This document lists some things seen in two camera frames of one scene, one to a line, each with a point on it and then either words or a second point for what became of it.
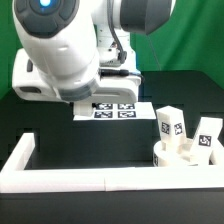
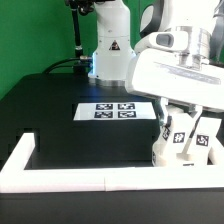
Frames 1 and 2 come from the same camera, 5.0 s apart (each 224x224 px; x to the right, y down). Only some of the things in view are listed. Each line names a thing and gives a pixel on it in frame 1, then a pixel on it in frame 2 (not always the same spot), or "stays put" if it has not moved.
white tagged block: x=205 y=141 stays put
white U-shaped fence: x=15 y=178 stays put
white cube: x=83 y=109 → x=176 y=133
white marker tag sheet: x=119 y=111 stays put
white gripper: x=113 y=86 → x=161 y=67
